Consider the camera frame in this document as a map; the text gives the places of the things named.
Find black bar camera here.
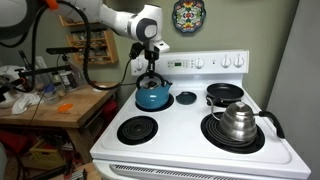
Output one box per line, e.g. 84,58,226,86
45,46,80,56

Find colourful decorative wall plate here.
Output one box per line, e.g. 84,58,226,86
171,0,207,34

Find small white saucer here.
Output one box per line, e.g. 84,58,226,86
92,84,108,93

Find white rounded object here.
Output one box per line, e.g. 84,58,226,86
0,143,8,180

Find white crumpled cloth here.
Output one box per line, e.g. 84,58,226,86
11,92,42,116

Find yellow crate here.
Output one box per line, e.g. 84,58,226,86
28,139,67,169

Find white electric stove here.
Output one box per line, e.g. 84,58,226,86
89,49,313,180

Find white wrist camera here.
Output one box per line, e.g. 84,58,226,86
153,40,171,54

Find large black coil burner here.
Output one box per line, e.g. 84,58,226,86
205,94,245,109
200,111,266,155

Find small black coil burner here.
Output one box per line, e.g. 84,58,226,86
135,93,175,113
116,115,159,146

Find small orange object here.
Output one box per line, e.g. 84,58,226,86
57,103,74,114

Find black frying pan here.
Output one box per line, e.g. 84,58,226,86
205,82,245,108

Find labelled jar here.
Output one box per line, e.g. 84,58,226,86
59,70,78,90

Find clear container with blue lid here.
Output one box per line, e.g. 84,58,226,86
42,83,62,106

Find small dark blue dish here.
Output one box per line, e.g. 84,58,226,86
175,90,198,106

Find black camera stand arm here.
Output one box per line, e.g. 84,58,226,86
14,49,73,78

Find white wall outlet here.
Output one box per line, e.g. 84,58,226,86
35,55,48,70

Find wooden table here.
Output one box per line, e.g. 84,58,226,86
0,82,122,164

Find wooden spice rack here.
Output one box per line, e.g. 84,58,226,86
58,14,101,28
65,28,119,66

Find stove clock display panel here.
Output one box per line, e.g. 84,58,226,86
166,59,192,69

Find white stove knob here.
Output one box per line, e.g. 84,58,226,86
220,55,232,69
233,54,245,68
134,59,145,72
193,57,206,70

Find red item under table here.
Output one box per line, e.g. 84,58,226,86
102,99,120,124

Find black cable connector box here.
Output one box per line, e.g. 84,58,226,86
129,41,145,60

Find blue kettle with black handle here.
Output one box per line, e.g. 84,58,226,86
134,71,174,111

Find white kitchen appliance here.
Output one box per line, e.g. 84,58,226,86
0,64,28,109

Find black clamp with red tip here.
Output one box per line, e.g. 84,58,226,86
0,75,28,96

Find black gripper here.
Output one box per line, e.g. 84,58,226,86
143,46,160,80

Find stainless steel gooseneck kettle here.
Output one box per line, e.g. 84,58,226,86
205,96,286,144

